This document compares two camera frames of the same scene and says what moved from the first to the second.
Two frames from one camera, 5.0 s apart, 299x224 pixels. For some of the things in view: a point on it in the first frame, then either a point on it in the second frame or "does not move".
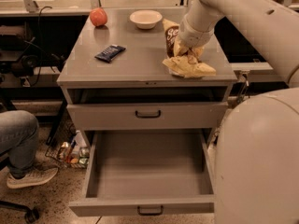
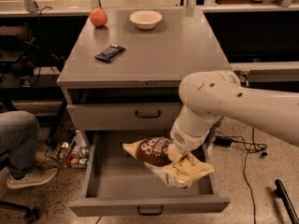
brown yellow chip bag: [188, 63] to [153, 151]
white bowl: [146, 19] does not move
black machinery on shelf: [23, 55] does not move
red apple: [98, 16] does not move
